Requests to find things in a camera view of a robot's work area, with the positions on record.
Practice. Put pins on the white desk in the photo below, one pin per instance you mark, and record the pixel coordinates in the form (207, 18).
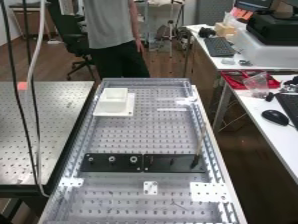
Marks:
(267, 133)
(231, 63)

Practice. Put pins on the person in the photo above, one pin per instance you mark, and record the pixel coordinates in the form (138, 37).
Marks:
(108, 26)

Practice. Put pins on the red tray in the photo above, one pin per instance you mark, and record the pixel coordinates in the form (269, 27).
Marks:
(236, 80)

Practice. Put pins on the small white box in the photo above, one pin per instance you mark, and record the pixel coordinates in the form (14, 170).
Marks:
(115, 102)

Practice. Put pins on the black desktop machine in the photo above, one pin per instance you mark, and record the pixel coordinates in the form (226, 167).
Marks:
(275, 28)

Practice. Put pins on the black office chair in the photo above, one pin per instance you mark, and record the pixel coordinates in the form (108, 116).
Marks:
(71, 30)

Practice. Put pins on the black plate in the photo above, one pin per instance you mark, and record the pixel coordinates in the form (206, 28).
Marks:
(174, 164)

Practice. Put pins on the clear box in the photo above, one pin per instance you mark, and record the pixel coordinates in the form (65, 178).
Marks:
(147, 200)

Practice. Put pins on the clear plastic cup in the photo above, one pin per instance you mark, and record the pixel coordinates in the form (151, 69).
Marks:
(257, 84)

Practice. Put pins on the black computer mouse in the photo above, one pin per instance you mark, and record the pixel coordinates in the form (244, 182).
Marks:
(275, 117)

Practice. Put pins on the tripod stand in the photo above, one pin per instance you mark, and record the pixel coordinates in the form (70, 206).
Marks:
(171, 30)

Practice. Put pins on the thin stick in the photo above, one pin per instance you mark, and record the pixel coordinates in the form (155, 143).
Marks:
(200, 136)

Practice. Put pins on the black keyboard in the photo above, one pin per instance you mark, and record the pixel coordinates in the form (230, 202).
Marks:
(291, 106)
(219, 46)

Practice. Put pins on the small white bracket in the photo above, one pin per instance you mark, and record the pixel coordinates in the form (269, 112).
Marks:
(151, 187)

